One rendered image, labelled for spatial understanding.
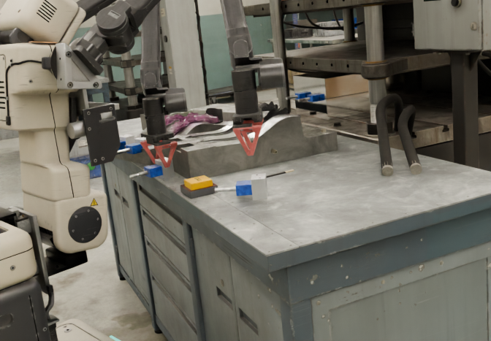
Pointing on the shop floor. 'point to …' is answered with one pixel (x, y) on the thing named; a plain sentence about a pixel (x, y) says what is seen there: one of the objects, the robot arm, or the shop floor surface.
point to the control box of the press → (456, 43)
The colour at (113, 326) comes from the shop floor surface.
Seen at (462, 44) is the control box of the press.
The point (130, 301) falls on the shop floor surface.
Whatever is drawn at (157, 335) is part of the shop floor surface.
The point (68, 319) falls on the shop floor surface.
